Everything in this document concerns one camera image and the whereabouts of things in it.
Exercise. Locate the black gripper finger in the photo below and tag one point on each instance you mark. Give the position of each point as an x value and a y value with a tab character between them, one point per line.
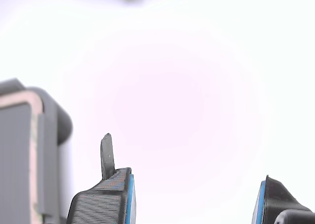
273	199
98	204

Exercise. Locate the gray frame holder jig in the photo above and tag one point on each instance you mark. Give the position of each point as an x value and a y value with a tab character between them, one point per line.
64	125

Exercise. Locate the beige adhesive-taped frame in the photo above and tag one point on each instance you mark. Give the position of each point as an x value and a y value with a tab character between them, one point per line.
14	99

